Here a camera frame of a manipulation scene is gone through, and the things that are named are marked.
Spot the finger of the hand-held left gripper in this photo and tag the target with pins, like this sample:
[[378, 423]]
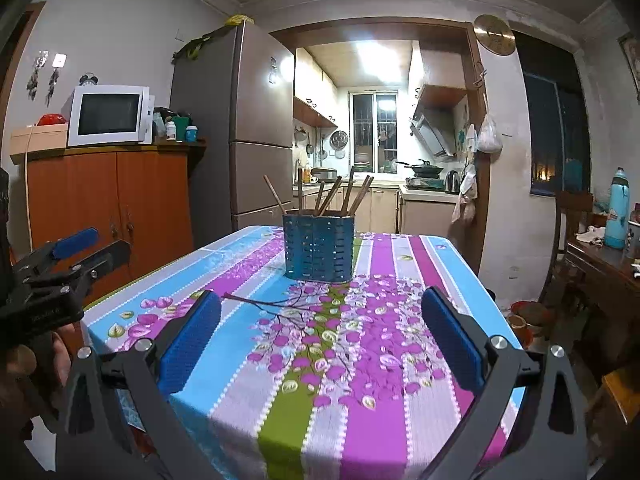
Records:
[[102, 260], [77, 241]]

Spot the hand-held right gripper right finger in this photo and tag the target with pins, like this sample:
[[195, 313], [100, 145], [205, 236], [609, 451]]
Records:
[[452, 340]]

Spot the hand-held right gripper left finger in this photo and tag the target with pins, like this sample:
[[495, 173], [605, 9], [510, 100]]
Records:
[[192, 340]]

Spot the blue perforated utensil holder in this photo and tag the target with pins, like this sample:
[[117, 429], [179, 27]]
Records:
[[317, 250]]

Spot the set of wooden chopsticks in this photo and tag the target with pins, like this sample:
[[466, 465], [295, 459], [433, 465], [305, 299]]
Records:
[[321, 208]]

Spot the person's left hand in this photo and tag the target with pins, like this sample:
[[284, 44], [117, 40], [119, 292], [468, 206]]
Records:
[[61, 357]]

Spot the orange wooden cabinet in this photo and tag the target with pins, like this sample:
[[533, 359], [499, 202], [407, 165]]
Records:
[[145, 200]]

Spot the red floor basin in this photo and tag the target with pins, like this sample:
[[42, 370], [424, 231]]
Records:
[[530, 320]]

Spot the floral striped tablecloth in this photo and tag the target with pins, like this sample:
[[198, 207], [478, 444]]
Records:
[[390, 410]]

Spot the beige cardboard box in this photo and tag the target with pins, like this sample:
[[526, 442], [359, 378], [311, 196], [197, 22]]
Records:
[[40, 136]]

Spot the red bowl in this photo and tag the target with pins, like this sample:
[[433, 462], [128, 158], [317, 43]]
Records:
[[52, 120]]

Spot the white microwave oven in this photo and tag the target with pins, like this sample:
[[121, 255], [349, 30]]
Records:
[[107, 115]]

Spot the white medicine bottle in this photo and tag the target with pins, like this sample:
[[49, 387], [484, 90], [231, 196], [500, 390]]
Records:
[[171, 131]]

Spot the kitchen base cabinets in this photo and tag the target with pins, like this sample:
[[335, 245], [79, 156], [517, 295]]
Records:
[[385, 207]]

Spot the hanging towels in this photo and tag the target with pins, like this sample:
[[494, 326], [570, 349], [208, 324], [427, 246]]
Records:
[[465, 190]]

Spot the green cup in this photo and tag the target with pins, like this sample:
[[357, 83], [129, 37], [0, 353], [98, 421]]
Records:
[[181, 125]]

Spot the steel electric kettle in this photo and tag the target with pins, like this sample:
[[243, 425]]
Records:
[[452, 182]]

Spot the gas stove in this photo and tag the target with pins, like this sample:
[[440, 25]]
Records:
[[424, 183]]

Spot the wooden chair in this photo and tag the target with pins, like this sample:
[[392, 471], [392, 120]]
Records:
[[572, 220]]

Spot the dark wooden dining table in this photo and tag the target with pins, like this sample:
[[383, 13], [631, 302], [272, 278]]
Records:
[[610, 275]]

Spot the white cloth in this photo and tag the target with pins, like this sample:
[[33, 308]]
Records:
[[591, 236]]

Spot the black wok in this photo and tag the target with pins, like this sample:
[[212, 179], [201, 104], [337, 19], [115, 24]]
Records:
[[425, 166]]

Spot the orange stool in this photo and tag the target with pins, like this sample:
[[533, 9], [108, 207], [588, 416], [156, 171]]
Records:
[[615, 410]]

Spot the brown door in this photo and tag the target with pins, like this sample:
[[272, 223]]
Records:
[[17, 50]]

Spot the grey refrigerator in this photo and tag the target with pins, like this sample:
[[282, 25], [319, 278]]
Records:
[[255, 125]]

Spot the white plastic bag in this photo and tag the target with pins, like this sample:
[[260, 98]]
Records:
[[489, 137]]

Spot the blue thermos bottle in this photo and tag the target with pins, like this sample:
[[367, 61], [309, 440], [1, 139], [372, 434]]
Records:
[[616, 215]]

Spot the steel range hood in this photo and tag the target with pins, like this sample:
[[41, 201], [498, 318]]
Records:
[[435, 130]]

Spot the kitchen window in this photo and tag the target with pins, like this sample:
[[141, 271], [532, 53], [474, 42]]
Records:
[[374, 132]]

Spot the round metal strainer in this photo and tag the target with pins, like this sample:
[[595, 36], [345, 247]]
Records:
[[339, 139]]

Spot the green cloth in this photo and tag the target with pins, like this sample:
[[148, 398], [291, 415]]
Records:
[[200, 44]]

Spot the dark barred window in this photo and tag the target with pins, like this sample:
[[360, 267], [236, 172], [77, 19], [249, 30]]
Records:
[[552, 120]]

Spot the yellow cloth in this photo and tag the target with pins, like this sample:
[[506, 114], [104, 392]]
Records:
[[239, 19]]

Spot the ceiling light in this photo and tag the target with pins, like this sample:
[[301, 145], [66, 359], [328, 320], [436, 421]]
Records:
[[377, 56]]

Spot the framed picture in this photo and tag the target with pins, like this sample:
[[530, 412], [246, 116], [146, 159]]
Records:
[[631, 65]]

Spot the wooden door frame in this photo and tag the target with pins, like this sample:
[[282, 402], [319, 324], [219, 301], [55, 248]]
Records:
[[482, 160]]

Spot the kitchen wall cabinets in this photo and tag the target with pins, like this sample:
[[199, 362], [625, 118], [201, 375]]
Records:
[[312, 95]]

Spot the round gold wall plate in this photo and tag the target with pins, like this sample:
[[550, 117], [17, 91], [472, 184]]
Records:
[[494, 35]]

